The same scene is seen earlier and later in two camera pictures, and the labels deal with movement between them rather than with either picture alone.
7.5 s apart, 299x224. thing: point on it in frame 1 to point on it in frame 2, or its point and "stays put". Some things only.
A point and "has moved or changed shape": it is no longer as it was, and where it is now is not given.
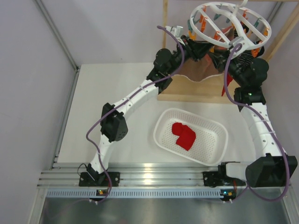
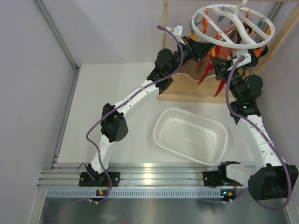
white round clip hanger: x=240 y=29 stays put
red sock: x=229 y=79 has moved or changed shape
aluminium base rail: x=143 y=180 stays put
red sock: x=187 y=136 to x=210 y=66
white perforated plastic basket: x=210 y=144 stays put
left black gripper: x=196 y=49 stays put
